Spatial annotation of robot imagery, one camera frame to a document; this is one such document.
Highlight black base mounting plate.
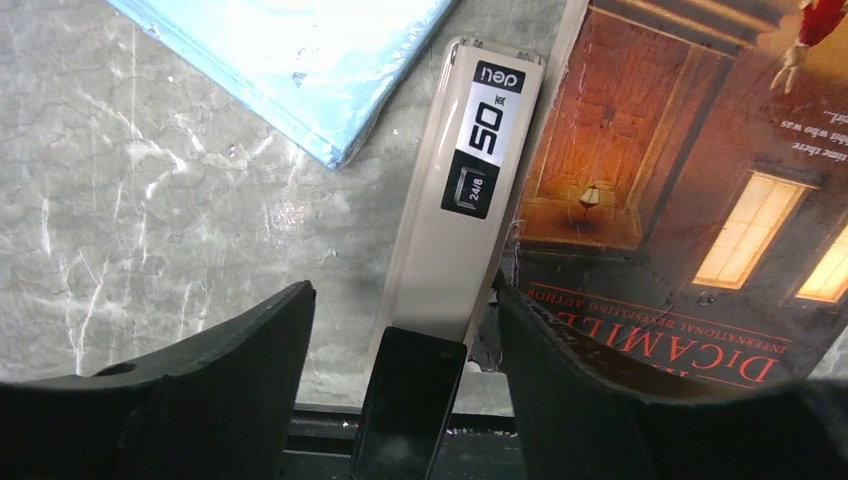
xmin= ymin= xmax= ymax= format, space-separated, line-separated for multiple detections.
xmin=277 ymin=404 xmax=527 ymax=479

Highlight dark DiCamillo book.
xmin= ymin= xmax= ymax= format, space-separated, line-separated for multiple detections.
xmin=500 ymin=1 xmax=847 ymax=390

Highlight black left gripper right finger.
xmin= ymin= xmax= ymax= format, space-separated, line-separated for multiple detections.
xmin=495 ymin=274 xmax=847 ymax=479

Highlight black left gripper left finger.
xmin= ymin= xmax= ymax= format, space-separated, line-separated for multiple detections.
xmin=1 ymin=281 xmax=316 ymax=479

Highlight beige black stapler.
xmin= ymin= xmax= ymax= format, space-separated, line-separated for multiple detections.
xmin=349 ymin=36 xmax=547 ymax=480

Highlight light blue notebook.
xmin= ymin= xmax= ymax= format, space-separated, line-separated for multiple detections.
xmin=115 ymin=0 xmax=455 ymax=170

